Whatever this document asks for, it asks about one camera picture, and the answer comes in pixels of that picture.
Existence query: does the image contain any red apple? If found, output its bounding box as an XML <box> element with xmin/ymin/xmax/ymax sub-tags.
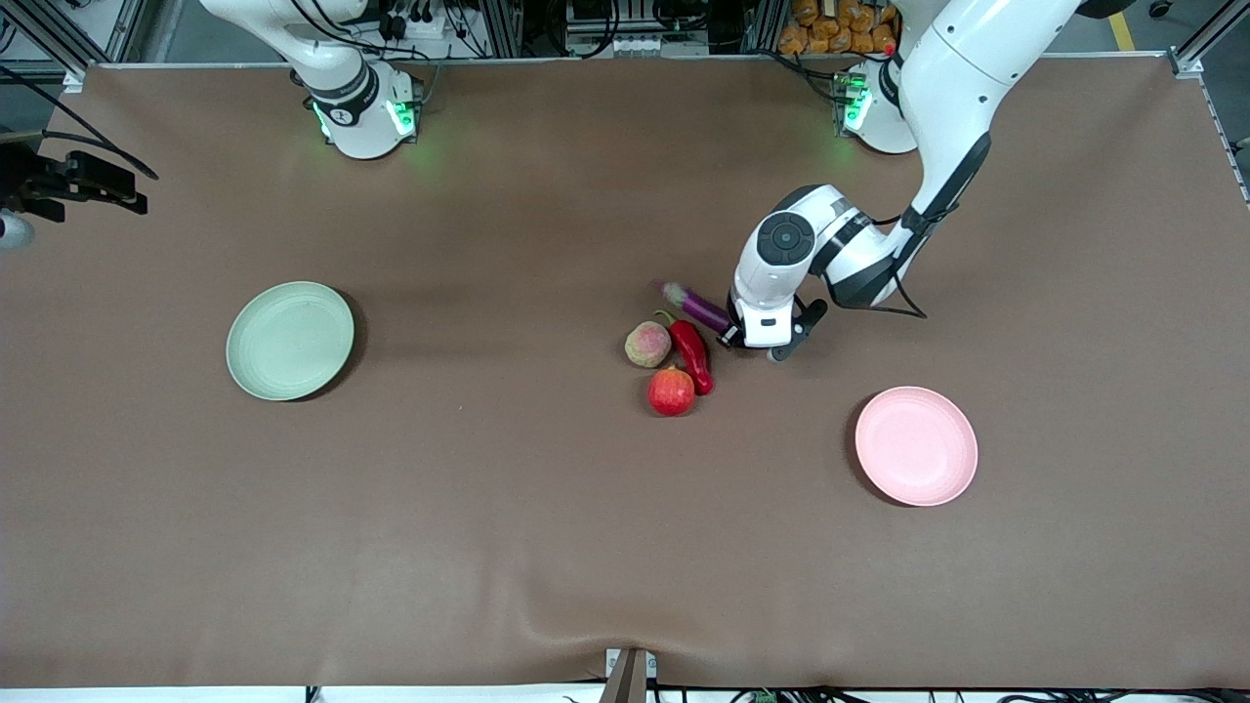
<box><xmin>647</xmin><ymin>365</ymin><xmax>696</xmax><ymax>418</ymax></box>

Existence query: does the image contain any brown table mat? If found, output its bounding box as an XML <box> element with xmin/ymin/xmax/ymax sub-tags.
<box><xmin>0</xmin><ymin>54</ymin><xmax>1250</xmax><ymax>689</ymax></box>

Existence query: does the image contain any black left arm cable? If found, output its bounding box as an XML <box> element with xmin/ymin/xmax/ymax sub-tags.
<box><xmin>859</xmin><ymin>210</ymin><xmax>929</xmax><ymax>321</ymax></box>

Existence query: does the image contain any red chili pepper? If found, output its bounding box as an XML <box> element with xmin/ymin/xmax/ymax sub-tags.
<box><xmin>652</xmin><ymin>310</ymin><xmax>716</xmax><ymax>396</ymax></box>

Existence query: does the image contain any pile of orange packets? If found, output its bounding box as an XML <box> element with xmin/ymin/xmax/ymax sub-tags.
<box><xmin>778</xmin><ymin>0</ymin><xmax>899</xmax><ymax>57</ymax></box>

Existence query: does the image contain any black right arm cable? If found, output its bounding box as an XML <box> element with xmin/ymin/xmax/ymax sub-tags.
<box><xmin>0</xmin><ymin>64</ymin><xmax>159</xmax><ymax>183</ymax></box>

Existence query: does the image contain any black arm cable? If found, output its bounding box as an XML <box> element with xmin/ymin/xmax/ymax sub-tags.
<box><xmin>859</xmin><ymin>210</ymin><xmax>929</xmax><ymax>321</ymax></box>
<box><xmin>0</xmin><ymin>64</ymin><xmax>159</xmax><ymax>183</ymax></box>

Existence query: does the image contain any grey metal table bracket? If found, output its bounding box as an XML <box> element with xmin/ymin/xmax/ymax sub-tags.
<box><xmin>604</xmin><ymin>647</ymin><xmax>658</xmax><ymax>703</ymax></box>

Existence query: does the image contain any green pink peach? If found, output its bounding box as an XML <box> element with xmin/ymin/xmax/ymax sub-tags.
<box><xmin>625</xmin><ymin>320</ymin><xmax>673</xmax><ymax>369</ymax></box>

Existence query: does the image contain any light green round plate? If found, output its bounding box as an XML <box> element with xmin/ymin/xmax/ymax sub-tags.
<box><xmin>226</xmin><ymin>281</ymin><xmax>356</xmax><ymax>402</ymax></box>

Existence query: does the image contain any white power strip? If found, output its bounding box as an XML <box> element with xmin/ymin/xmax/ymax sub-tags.
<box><xmin>376</xmin><ymin>0</ymin><xmax>440</xmax><ymax>42</ymax></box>

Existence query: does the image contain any long purple eggplant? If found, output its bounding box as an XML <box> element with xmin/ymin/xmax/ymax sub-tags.
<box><xmin>660</xmin><ymin>281</ymin><xmax>735</xmax><ymax>335</ymax></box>

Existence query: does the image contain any aluminium frame profile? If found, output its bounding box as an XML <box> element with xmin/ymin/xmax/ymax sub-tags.
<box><xmin>1169</xmin><ymin>0</ymin><xmax>1250</xmax><ymax>79</ymax></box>
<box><xmin>0</xmin><ymin>0</ymin><xmax>147</xmax><ymax>89</ymax></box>

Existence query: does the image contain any pink round plate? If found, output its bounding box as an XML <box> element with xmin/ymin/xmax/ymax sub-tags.
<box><xmin>854</xmin><ymin>387</ymin><xmax>979</xmax><ymax>508</ymax></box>

